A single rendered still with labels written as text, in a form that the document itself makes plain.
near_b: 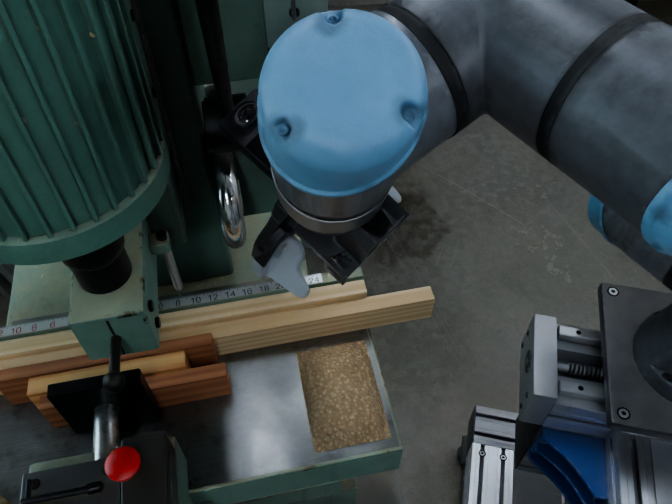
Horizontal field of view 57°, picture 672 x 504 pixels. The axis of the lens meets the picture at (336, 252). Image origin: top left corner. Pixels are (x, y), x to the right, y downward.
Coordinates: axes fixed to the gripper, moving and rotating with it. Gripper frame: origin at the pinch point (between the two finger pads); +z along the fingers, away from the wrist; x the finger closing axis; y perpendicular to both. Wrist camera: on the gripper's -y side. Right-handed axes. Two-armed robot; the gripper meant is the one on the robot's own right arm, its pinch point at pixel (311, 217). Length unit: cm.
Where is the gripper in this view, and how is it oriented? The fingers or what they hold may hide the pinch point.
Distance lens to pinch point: 61.1
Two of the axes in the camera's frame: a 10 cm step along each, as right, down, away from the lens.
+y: 7.1, 7.0, -0.8
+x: 7.0, -7.0, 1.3
